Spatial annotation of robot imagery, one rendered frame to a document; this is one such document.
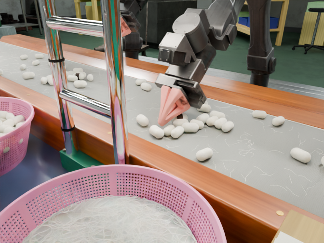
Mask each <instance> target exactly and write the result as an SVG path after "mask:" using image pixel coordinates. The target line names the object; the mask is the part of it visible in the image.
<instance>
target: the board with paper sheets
mask: <svg viewBox="0 0 324 243"><path fill-rule="evenodd" d="M280 232H283V233H285V234H287V235H289V236H291V237H293V238H295V239H297V240H299V241H301V242H303V243H324V224H323V223H321V222H318V221H316V220H314V219H312V218H310V217H307V216H305V215H303V214H301V213H298V212H296V211H294V210H289V212H288V214H287V216H286V217H285V219H284V221H283V223H282V224H281V226H280V228H279V229H278V231H277V233H276V235H275V236H274V238H273V240H272V242H271V243H274V241H275V238H277V237H278V235H279V233H280Z"/></svg>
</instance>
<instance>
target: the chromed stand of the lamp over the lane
mask: <svg viewBox="0 0 324 243"><path fill-rule="evenodd" d="M38 2H39V8H40V14H41V20H42V25H43V31H44V36H45V41H46V47H47V52H48V57H49V58H48V61H49V63H50V68H51V73H52V78H53V84H54V91H55V96H56V101H57V107H58V112H59V118H60V123H61V131H62V134H63V139H64V144H65V148H64V149H63V150H61V151H59V153H60V158H61V163H62V167H63V168H65V169H66V170H68V171H69V172H72V171H76V170H79V169H83V168H88V167H94V166H101V165H104V164H103V163H101V162H99V161H97V160H96V159H94V158H92V157H91V156H89V155H87V154H85V153H84V152H82V151H80V150H79V149H78V144H77V138H76V131H75V125H74V119H73V113H72V107H71V103H72V104H75V105H77V106H79V107H82V108H84V109H86V110H89V111H91V112H94V113H96V114H98V115H101V116H103V117H105V118H108V119H110V120H111V127H112V137H113V148H114V159H115V164H127V165H130V158H129V143H128V127H127V112H126V96H125V81H124V66H123V50H122V28H121V12H120V0H100V6H101V16H102V21H95V20H86V19H77V18H69V17H60V16H57V13H56V6H55V1H54V0H38ZM60 30H62V31H68V32H74V33H80V34H85V35H91V36H97V37H103V38H104V48H105V59H106V69H107V80H108V95H109V105H108V104H106V103H103V102H101V101H98V100H95V99H93V98H90V97H87V96H85V95H82V94H79V93H77V92H75V91H72V90H69V88H68V80H67V74H66V68H65V62H64V61H65V58H64V56H63V50H62V43H61V37H60Z"/></svg>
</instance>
